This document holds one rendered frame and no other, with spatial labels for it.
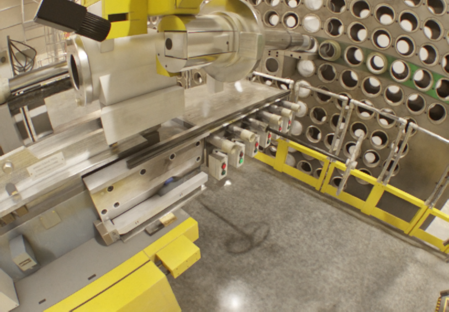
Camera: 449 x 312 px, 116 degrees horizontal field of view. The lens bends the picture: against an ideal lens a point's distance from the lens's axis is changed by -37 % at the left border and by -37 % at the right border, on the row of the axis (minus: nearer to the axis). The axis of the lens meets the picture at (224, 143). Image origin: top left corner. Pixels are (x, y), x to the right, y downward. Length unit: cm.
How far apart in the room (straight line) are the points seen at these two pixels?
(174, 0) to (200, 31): 14
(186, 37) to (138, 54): 30
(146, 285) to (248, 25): 114
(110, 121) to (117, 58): 25
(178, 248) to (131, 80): 78
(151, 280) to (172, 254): 16
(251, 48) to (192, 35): 23
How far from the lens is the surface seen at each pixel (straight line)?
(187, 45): 73
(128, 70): 95
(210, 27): 81
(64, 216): 110
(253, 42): 84
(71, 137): 117
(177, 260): 106
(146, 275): 105
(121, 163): 105
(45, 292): 122
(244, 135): 131
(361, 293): 189
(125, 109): 88
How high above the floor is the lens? 151
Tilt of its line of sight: 31 degrees down
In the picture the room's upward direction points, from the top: 2 degrees clockwise
